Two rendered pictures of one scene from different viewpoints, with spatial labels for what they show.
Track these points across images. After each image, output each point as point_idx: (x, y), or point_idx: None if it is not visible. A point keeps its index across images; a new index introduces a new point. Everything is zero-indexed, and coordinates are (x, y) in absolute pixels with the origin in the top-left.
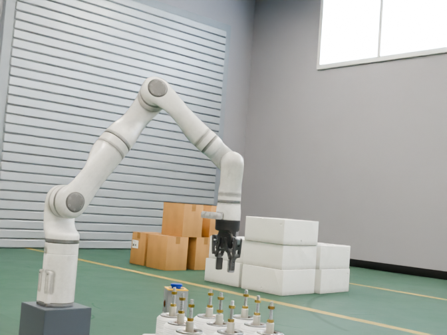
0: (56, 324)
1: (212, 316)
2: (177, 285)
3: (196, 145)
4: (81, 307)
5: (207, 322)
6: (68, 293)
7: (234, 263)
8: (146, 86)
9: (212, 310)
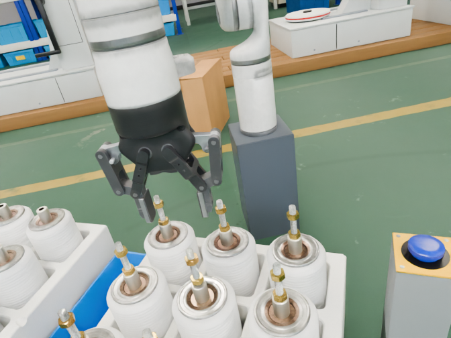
0: (231, 141)
1: (284, 321)
2: (408, 243)
3: None
4: (239, 140)
5: (217, 278)
6: (239, 119)
7: (136, 203)
8: None
9: (273, 305)
